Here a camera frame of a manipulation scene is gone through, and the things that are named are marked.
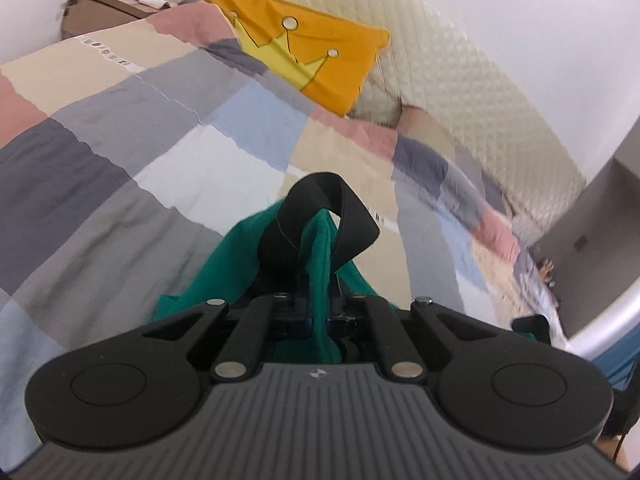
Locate green hoodie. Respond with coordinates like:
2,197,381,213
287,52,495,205
152,207,533,366

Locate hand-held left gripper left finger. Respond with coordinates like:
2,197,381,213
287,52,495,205
141,291,315,382

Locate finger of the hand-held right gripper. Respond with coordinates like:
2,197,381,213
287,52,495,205
511,314,552,347

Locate white curved rail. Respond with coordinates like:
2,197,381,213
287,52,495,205
567,280,640,361

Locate cream quilted headboard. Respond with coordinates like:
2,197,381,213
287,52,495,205
235,0,588,221

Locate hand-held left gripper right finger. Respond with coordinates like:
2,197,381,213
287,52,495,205
327,291,502,382

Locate blue cloth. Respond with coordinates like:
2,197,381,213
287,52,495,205
592,332,640,391

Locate grey cabinet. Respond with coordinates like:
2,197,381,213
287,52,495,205
529,120,640,333

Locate small colourful toys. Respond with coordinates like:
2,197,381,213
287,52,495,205
537,258,558,288

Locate patchwork blanket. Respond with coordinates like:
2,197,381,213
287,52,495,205
0,0,571,461

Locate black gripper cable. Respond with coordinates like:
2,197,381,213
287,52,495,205
611,405,632,463

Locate cream pillow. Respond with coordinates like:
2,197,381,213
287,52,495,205
350,67,403,128

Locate orange crown pillow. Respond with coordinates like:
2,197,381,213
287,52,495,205
202,0,391,118

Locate cardboard box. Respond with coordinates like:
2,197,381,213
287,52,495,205
59,0,168,41

